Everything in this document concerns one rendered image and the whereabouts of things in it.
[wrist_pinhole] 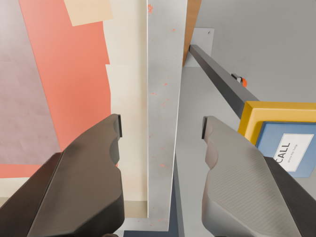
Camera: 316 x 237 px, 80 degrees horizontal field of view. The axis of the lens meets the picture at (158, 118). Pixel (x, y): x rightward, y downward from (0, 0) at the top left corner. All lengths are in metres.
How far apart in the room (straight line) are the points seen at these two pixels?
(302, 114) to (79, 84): 0.31
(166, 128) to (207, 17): 1.03
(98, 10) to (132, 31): 0.04
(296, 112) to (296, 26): 1.11
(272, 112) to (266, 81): 1.12
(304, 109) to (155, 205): 0.26
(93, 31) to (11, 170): 0.28
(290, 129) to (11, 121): 0.40
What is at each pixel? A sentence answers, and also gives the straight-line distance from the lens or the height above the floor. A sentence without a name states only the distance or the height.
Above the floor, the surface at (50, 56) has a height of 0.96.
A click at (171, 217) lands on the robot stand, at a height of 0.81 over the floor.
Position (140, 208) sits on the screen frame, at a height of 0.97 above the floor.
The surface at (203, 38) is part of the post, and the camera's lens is 1.22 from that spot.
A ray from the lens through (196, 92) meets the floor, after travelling 1.30.
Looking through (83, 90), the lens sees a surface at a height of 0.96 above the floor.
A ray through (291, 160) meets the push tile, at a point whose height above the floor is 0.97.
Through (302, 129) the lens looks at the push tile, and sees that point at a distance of 0.33.
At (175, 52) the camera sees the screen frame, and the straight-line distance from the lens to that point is 0.21.
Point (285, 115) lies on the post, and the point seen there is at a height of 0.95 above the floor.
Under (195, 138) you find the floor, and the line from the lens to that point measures 1.48.
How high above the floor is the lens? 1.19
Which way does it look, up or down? 61 degrees down
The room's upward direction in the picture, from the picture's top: 178 degrees counter-clockwise
